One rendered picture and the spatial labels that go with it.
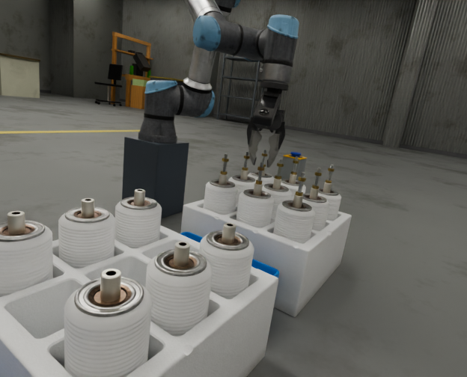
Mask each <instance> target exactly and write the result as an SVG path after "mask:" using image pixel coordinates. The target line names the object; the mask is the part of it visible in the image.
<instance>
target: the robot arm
mask: <svg viewBox="0 0 467 377"><path fill-rule="evenodd" d="M184 1H185V3H186V6H187V8H188V9H189V12H190V14H191V15H192V18H193V20H194V21H195V24H194V28H193V41H194V44H195V46H194V50H193V54H192V61H191V65H190V69H189V76H188V77H187V78H185V79H184V80H183V85H177V81H148V82H147V84H146V88H145V92H144V93H145V100H144V120H143V122H142V125H141V129H140V131H139V132H138V139H140V140H143V141H150V142H156V143H176V142H177V135H176V130H175V126H174V115H181V116H189V117H206V116H208V115H209V114H210V112H211V111H212V109H213V106H214V102H215V100H214V99H215V95H214V93H213V91H212V86H211V84H210V78H211V74H212V71H213V65H214V62H215V59H216V53H217V52H221V53H225V54H229V55H234V56H238V57H242V58H244V59H246V60H247V61H263V68H260V72H262V73H261V78H260V79H261V80H262V82H260V87H261V88H267V91H264V92H263V93H262V95H261V98H260V100H259V103H258V104H257V108H256V109H255V111H254V114H253V117H251V120H250V122H249V124H248V128H247V139H248V150H249V155H250V159H251V162H252V164H253V165H255V162H256V159H257V157H256V152H257V151H258V148H257V146H258V143H259V141H260V140H261V138H262V135H261V134H260V133H259V131H261V130H262V129H269V130H270V132H273V131H274V130H275V134H274V135H272V136H270V137H269V144H270V150H269V158H268V159H267V167H268V168H269V167H270V166H271V164H272V163H273V162H274V161H275V158H276V156H277V154H278V151H279V149H280V147H281V145H282V142H283V140H284V137H285V132H286V130H285V126H284V125H285V122H284V115H285V110H280V109H279V108H280V103H281V95H282V91H287V90H288V85H287V84H289V83H290V78H291V74H292V69H293V59H294V55H295V50H296V41H297V39H298V30H299V21H298V19H297V18H295V17H293V16H288V15H282V14H278V15H273V16H271V17H270V19H269V24H268V25H267V29H263V30H258V29H255V28H249V27H246V26H244V25H238V24H236V23H232V22H228V21H226V19H225V17H226V16H227V15H229V14H230V13H231V9H232V8H234V7H237V6H238V4H239V3H240V0H184ZM257 128H259V129H257Z"/></svg>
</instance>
